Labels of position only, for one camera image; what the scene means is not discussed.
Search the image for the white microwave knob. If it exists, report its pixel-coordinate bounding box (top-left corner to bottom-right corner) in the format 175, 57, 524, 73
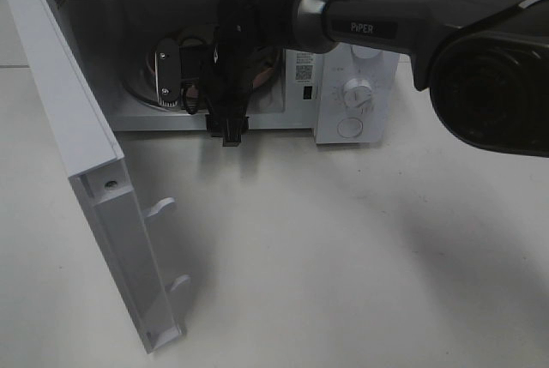
351, 45, 381, 60
342, 78, 373, 108

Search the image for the pink round plate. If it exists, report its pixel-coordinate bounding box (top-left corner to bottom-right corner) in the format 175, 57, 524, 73
145, 24, 283, 91

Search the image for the white microwave door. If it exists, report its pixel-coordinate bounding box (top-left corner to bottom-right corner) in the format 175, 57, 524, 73
8, 0, 190, 353

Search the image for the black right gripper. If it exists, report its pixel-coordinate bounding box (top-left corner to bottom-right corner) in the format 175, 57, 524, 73
178, 24, 262, 147

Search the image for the glass microwave turntable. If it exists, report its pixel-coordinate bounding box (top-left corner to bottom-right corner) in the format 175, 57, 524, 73
123, 59, 281, 113

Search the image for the round door release button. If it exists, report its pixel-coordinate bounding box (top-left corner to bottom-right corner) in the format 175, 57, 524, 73
337, 118, 364, 139

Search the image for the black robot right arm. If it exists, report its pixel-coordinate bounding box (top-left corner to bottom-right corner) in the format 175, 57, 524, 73
197, 0, 548, 157

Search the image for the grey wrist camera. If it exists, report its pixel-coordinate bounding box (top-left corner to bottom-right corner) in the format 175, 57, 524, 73
154, 38, 181, 108

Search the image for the white microwave oven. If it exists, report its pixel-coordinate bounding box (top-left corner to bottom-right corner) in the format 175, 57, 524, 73
54, 0, 399, 144

